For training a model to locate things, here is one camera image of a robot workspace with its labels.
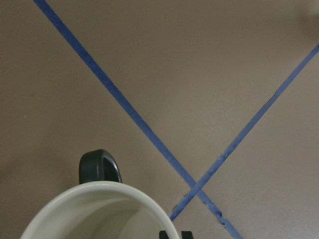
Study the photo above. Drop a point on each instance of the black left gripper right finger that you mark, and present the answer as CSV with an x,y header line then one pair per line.
x,y
186,235

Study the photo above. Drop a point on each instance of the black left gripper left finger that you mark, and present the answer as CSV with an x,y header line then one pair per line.
x,y
163,235

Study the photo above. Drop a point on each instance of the white mug black handle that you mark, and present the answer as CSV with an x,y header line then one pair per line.
x,y
100,207

